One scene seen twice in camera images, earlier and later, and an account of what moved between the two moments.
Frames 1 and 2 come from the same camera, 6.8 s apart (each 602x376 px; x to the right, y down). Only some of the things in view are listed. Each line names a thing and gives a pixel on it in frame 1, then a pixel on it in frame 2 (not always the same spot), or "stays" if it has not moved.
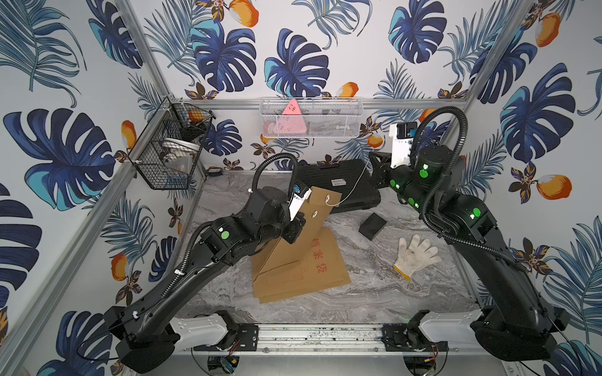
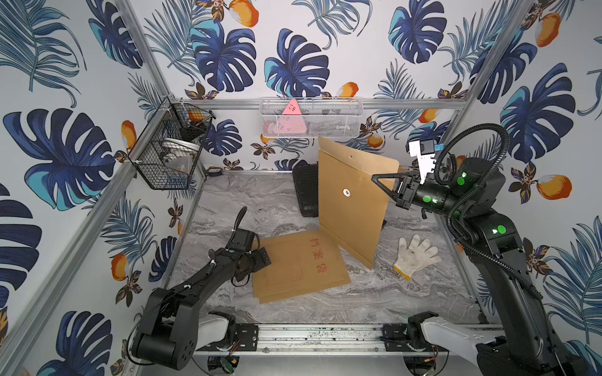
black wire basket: x=166 y=154 stays
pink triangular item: x=290 y=122 stays
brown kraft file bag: x=312 y=256 to x=352 y=207
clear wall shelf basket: x=311 y=117 stays
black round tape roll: x=215 y=171 stays
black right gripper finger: x=382 y=162 to x=397 y=186
